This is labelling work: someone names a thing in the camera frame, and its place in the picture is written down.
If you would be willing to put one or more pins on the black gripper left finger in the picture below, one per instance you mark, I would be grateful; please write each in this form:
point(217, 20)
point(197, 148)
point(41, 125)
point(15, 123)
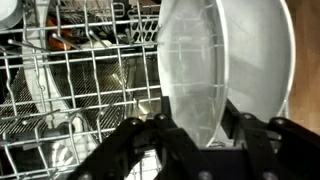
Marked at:
point(133, 146)

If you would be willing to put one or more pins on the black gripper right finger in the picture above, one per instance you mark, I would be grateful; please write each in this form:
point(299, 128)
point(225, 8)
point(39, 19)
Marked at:
point(286, 150)

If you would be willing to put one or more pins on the white dinner plate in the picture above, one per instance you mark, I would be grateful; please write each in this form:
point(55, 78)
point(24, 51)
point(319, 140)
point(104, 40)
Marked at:
point(193, 66)
point(260, 60)

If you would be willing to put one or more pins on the clear drinking glass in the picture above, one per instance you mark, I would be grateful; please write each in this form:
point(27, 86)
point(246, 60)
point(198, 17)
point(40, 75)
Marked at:
point(58, 146)

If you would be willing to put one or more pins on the grey cutlery basket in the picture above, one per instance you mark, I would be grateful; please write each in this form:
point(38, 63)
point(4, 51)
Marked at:
point(143, 30)

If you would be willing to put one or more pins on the orange utensil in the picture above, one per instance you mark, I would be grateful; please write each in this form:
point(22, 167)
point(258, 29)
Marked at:
point(56, 38)

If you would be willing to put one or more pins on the white round cup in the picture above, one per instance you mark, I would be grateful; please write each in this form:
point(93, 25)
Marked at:
point(8, 11)

